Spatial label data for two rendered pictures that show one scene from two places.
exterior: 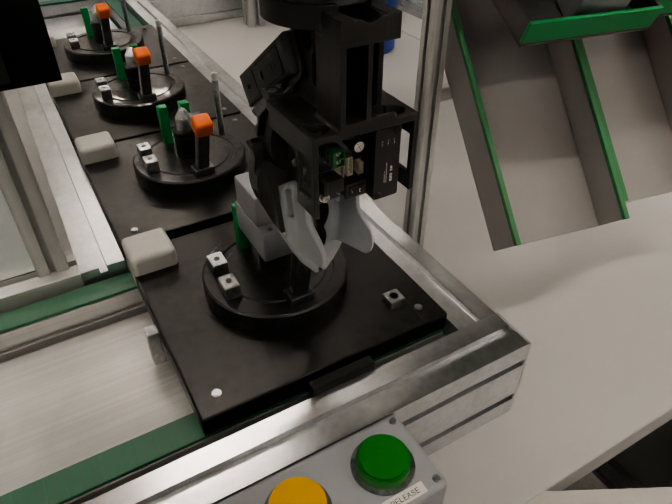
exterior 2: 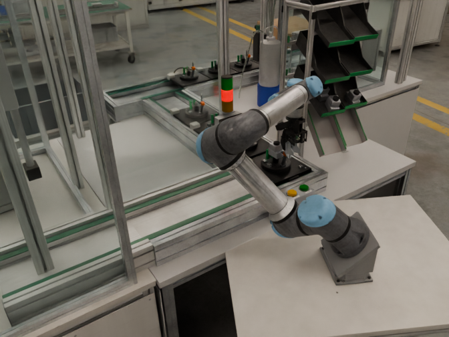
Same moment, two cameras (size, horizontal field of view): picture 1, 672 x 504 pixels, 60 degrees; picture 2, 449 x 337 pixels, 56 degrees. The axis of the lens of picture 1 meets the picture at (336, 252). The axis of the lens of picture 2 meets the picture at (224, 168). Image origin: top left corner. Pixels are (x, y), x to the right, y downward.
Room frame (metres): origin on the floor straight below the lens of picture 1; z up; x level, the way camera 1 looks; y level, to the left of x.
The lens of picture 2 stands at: (-1.27, 0.39, 2.00)
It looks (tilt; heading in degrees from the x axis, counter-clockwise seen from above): 31 degrees down; 357
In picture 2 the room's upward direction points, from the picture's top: 1 degrees counter-clockwise
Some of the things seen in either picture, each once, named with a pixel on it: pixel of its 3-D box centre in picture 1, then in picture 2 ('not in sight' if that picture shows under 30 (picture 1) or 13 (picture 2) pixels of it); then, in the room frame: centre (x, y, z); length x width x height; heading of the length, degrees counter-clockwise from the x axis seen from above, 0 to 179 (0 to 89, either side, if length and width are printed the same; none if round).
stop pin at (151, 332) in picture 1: (155, 345); not in sight; (0.37, 0.17, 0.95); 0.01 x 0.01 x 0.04; 30
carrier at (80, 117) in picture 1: (135, 72); not in sight; (0.86, 0.31, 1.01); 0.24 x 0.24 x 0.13; 30
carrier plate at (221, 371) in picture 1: (276, 288); (275, 166); (0.43, 0.06, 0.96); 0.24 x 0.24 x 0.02; 30
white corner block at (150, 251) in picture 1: (151, 257); not in sight; (0.47, 0.19, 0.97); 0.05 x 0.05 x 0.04; 30
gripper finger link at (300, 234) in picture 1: (309, 239); (289, 151); (0.33, 0.02, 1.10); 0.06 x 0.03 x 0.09; 30
